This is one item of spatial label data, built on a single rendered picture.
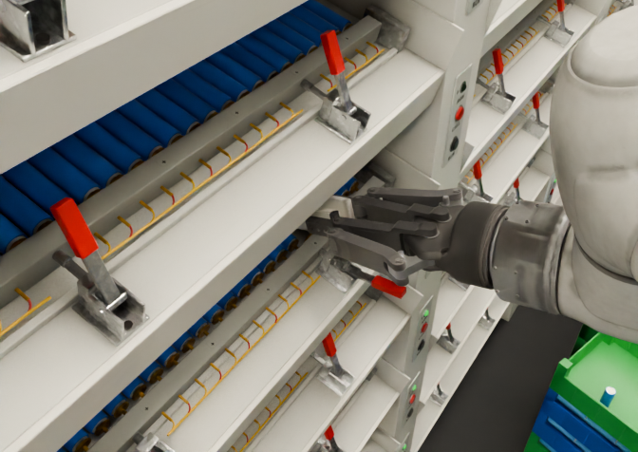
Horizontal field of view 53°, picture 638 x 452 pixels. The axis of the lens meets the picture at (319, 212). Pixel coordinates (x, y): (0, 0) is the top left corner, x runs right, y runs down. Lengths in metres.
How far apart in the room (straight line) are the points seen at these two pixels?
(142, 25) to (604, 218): 0.26
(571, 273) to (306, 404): 0.42
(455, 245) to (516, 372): 1.26
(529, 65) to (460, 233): 0.62
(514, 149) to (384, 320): 0.49
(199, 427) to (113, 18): 0.38
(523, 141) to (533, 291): 0.78
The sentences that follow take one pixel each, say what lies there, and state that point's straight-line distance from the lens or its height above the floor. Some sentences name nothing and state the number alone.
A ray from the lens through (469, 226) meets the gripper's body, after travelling 0.56.
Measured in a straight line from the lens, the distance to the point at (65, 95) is 0.32.
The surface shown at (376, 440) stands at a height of 0.34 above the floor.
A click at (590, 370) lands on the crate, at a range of 1.45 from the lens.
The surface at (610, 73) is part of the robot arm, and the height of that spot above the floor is 1.26.
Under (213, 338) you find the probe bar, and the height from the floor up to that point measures 0.94.
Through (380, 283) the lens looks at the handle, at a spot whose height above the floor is 0.93.
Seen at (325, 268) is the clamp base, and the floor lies 0.92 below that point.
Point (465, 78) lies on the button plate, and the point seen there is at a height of 1.06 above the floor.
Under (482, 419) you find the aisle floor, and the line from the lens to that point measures 1.71.
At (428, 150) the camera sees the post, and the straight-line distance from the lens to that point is 0.76.
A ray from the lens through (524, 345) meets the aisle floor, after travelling 1.88.
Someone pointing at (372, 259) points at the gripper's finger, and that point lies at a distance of 0.59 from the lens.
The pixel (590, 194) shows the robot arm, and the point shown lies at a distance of 0.38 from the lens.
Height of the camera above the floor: 1.41
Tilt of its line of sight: 41 degrees down
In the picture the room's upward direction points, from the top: straight up
